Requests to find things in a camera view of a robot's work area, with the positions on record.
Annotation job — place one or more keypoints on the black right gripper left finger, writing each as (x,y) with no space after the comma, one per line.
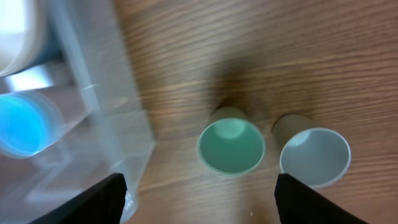
(101,203)

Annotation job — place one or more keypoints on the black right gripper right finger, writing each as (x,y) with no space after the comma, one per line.
(298,203)

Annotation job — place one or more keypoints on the grey small cup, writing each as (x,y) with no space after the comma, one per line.
(316,156)

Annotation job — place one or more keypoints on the mint green small cup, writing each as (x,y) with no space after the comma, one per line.
(231,144)

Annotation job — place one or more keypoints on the light blue small cup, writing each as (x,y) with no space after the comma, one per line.
(30,122)

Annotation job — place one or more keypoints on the dark blue bowl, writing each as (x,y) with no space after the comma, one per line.
(49,50)

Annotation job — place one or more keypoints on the cream bowl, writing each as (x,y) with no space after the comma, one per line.
(23,31)

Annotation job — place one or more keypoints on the clear plastic storage bin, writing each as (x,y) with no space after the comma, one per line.
(105,127)

